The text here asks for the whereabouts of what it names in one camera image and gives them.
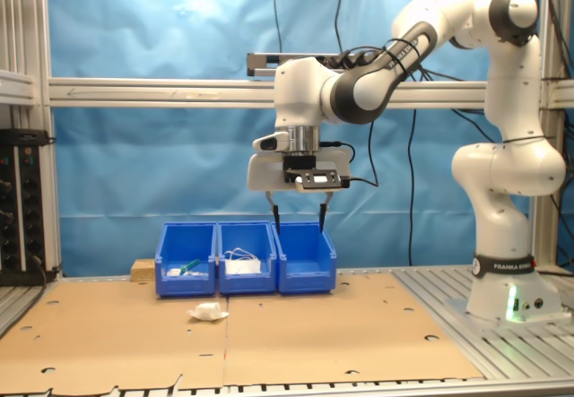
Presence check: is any blue bin holding masks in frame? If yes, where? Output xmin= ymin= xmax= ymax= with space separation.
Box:
xmin=216 ymin=220 xmax=278 ymax=297

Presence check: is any aluminium frame post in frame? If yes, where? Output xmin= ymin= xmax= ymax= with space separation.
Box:
xmin=533 ymin=0 xmax=574 ymax=277
xmin=0 ymin=0 xmax=62 ymax=277

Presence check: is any black hanging cable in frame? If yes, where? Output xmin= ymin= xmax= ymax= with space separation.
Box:
xmin=406 ymin=108 xmax=419 ymax=267
xmin=334 ymin=0 xmax=345 ymax=54
xmin=270 ymin=0 xmax=284 ymax=54

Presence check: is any chipboard block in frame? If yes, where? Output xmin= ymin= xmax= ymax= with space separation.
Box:
xmin=130 ymin=258 xmax=158 ymax=283

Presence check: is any blue bin holding cotton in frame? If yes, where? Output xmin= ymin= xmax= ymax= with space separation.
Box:
xmin=271 ymin=220 xmax=337 ymax=295

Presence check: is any aluminium frame crossbeam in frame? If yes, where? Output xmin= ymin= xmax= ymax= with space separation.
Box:
xmin=47 ymin=76 xmax=490 ymax=110

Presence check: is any brown cardboard sheet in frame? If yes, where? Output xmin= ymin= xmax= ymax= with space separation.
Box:
xmin=0 ymin=280 xmax=230 ymax=396
xmin=222 ymin=271 xmax=485 ymax=389

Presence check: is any stack of white face masks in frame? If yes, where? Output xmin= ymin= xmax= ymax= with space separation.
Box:
xmin=223 ymin=247 xmax=264 ymax=276

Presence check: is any black socket rack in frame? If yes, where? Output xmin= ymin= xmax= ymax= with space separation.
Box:
xmin=0 ymin=128 xmax=57 ymax=287

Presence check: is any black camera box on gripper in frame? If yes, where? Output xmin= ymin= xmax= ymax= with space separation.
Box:
xmin=282 ymin=156 xmax=352 ymax=194

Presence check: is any short aluminium rail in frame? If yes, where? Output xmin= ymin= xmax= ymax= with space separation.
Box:
xmin=246 ymin=51 xmax=342 ymax=78

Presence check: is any white cotton packet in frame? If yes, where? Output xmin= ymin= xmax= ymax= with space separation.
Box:
xmin=187 ymin=301 xmax=230 ymax=323

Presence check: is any blue bin holding tubes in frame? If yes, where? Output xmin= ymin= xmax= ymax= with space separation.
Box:
xmin=154 ymin=221 xmax=219 ymax=298

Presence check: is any black camera cable on arm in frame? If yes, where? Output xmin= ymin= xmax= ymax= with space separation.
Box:
xmin=320 ymin=36 xmax=431 ymax=188

